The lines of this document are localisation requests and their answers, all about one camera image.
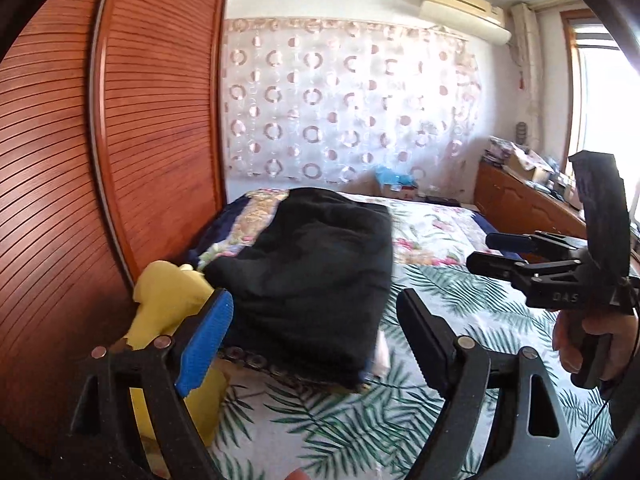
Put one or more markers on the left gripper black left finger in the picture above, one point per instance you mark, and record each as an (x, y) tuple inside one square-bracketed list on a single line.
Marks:
[(105, 442)]

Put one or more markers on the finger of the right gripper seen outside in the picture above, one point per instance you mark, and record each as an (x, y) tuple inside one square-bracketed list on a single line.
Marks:
[(526, 255)]

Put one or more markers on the black garment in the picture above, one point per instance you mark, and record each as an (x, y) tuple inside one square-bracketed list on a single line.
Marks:
[(310, 293)]

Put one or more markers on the person's right hand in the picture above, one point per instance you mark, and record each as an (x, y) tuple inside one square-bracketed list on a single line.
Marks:
[(622, 328)]

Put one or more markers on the wooden sideboard cabinet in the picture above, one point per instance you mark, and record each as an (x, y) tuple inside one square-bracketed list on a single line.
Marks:
[(512, 206)]

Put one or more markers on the cardboard box on cabinet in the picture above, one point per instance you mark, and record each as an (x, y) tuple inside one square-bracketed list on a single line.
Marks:
[(529, 165)]

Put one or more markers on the floral quilt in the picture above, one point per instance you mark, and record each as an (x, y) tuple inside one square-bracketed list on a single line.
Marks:
[(423, 233)]

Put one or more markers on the palm leaf bed cover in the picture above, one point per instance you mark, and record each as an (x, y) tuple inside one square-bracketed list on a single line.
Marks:
[(270, 426)]

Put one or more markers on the navy blue folded blanket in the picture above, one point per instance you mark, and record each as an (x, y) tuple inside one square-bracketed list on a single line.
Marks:
[(218, 229)]

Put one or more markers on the circle pattern sheer curtain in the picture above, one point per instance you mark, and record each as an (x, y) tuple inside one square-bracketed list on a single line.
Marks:
[(314, 101)]

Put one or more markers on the wooden louvered wardrobe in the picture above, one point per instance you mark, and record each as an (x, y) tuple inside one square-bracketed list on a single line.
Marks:
[(110, 159)]

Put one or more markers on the window with wooden frame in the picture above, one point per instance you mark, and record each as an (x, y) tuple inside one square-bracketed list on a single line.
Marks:
[(604, 98)]

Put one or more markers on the wall air conditioner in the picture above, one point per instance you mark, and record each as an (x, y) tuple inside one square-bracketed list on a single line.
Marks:
[(477, 18)]

